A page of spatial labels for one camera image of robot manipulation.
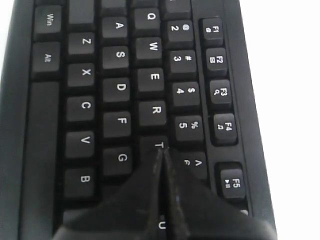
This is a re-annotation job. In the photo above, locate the black acer keyboard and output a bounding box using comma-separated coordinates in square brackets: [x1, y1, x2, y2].
[0, 0, 278, 240]

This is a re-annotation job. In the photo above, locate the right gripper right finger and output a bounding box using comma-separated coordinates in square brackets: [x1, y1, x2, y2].
[163, 148, 277, 240]

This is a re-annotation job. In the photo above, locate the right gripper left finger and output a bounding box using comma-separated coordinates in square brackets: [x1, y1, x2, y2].
[53, 150, 162, 240]

